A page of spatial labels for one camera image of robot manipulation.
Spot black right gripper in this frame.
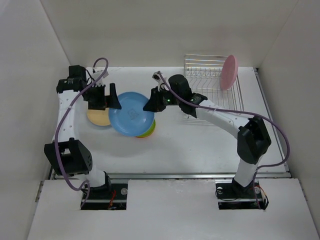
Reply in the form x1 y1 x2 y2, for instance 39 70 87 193
143 85 182 112

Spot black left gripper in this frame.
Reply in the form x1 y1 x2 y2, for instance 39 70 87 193
83 83 121 110

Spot beige plate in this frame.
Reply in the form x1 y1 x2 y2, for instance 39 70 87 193
86 108 111 127

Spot green plate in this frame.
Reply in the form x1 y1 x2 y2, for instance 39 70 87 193
141 119 156 136

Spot blue plate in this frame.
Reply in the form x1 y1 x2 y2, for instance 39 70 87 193
108 91 155 137

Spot pink plate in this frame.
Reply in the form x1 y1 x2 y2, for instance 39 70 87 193
219 55 239 91

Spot orange plate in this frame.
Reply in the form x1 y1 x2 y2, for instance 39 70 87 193
136 134 149 138

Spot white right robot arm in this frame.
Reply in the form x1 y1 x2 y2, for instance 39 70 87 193
143 71 272 197

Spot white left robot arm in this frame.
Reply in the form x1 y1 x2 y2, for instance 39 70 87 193
44 65 121 199

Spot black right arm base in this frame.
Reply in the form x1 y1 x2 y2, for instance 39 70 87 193
215 182 269 210

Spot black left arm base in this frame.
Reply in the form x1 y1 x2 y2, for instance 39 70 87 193
80 183 128 211

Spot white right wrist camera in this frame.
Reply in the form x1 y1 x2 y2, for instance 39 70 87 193
152 71 166 92

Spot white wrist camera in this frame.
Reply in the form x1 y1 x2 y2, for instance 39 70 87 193
91 68 109 87
152 71 166 92

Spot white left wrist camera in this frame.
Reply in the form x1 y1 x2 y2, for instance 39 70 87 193
91 68 109 87

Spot silver wire dish rack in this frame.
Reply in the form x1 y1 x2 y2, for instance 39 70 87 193
184 54 244 111

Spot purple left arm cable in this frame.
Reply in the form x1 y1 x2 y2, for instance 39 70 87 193
54 57 110 208

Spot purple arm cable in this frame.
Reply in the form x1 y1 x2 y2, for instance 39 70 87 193
156 71 291 210
54 57 110 208

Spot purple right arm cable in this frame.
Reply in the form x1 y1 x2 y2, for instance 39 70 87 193
156 71 291 210

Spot aluminium table rail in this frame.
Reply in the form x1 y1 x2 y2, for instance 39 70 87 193
48 67 292 181

